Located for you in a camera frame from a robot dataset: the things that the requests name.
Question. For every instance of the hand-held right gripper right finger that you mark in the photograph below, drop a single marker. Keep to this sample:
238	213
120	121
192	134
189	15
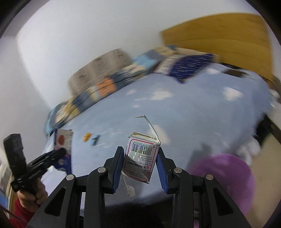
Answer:
163	174

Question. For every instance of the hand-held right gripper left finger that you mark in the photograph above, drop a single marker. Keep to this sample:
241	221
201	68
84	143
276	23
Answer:
116	174

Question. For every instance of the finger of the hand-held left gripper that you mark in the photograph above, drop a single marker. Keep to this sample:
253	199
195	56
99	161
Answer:
49	156

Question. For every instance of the white and blue packet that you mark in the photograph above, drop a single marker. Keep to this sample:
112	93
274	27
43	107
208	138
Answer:
63	140

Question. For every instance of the red and white paper carton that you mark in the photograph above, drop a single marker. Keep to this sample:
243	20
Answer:
140	157

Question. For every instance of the purple bin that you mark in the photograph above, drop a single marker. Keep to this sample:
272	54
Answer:
226	177

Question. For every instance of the red sleeved left forearm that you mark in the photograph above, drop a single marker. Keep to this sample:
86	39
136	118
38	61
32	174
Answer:
20	216

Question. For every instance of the person's left hand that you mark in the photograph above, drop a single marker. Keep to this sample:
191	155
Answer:
40	195

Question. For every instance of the small blue wrapper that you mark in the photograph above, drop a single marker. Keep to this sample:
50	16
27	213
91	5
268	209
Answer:
95	140

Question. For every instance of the small orange wrapper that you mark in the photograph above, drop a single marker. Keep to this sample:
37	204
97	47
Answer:
86	137

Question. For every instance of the blue cloud bed sheet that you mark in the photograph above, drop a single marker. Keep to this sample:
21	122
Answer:
197	114

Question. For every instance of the patchwork quilt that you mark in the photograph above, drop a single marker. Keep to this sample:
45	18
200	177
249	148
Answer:
105	87

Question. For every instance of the striped brown pillow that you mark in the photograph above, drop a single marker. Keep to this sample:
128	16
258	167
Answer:
96	68

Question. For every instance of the cream patterned pillow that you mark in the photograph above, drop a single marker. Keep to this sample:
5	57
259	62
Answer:
165	65

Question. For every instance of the navy dotted pillow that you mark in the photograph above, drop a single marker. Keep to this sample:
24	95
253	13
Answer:
188	66

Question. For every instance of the wooden headboard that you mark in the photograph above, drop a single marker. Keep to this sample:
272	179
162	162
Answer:
219	39

